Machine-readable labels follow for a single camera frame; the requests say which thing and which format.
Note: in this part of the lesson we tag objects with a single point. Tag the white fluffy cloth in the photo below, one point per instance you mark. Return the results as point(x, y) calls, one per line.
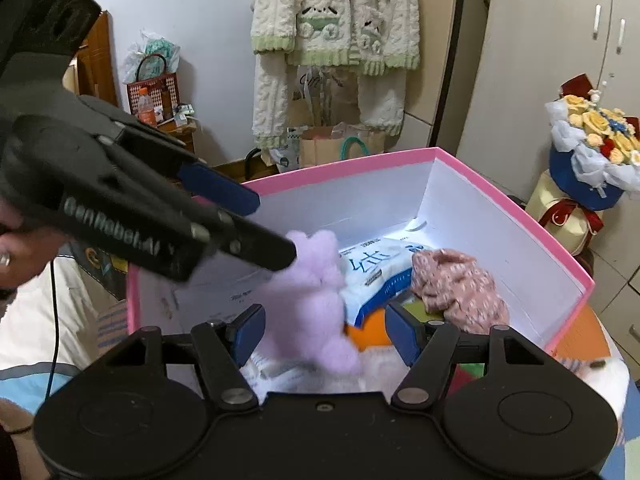
point(380, 375)

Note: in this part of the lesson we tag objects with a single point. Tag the pink storage box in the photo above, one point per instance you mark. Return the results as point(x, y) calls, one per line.
point(350, 195)

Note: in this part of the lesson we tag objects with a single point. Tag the brown paper bag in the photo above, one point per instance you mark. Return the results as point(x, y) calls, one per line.
point(320, 152)

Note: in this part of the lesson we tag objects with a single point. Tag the colourful printed blanket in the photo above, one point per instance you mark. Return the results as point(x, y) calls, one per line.
point(615, 390)

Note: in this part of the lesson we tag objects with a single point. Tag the person's left hand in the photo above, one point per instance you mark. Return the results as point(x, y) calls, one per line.
point(25, 257)

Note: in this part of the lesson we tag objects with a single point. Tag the purple plush toy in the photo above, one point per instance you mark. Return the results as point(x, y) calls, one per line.
point(310, 300)

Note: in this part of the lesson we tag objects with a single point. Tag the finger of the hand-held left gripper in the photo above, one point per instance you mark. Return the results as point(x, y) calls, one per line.
point(260, 249)
point(220, 187)

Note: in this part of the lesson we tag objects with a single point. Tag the yellow flower bouquet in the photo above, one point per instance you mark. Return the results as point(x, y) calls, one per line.
point(600, 130)

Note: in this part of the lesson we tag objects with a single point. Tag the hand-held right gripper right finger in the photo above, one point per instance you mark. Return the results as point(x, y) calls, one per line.
point(400, 331)

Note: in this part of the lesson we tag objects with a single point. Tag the white blue tissue pack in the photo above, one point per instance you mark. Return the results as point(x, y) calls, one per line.
point(380, 272)

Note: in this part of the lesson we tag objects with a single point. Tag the white fluffy pajama jacket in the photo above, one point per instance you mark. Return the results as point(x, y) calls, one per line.
point(280, 10)

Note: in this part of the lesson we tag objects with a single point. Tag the orange drink bottle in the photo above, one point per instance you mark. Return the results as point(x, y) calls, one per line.
point(146, 110)

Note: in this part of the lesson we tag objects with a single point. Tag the pink floral cloth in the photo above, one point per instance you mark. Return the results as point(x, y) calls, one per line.
point(460, 285)

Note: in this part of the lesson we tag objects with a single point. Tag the wooden cabinet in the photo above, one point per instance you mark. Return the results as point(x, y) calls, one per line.
point(100, 60)

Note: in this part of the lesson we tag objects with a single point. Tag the person's forearm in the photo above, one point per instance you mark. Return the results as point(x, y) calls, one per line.
point(15, 450)

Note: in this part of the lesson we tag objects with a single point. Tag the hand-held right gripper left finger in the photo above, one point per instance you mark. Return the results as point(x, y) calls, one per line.
point(250, 331)

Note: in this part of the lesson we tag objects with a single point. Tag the orange soft ball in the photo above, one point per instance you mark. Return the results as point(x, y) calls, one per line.
point(372, 334)

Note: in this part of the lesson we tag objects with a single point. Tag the small green white box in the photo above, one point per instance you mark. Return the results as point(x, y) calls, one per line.
point(181, 112)

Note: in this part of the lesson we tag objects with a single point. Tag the red woven basket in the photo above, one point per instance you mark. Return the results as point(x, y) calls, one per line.
point(170, 90)

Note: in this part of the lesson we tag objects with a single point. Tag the white shopping bag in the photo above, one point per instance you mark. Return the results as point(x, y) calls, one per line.
point(287, 155)

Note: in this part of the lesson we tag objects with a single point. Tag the printed beige tote bag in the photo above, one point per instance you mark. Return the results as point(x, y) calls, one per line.
point(325, 95)

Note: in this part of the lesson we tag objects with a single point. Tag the beige wardrobe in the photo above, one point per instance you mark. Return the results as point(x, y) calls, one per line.
point(525, 60)

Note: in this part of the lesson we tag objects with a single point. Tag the white plastic bag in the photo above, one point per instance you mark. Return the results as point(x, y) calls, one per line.
point(165, 50)

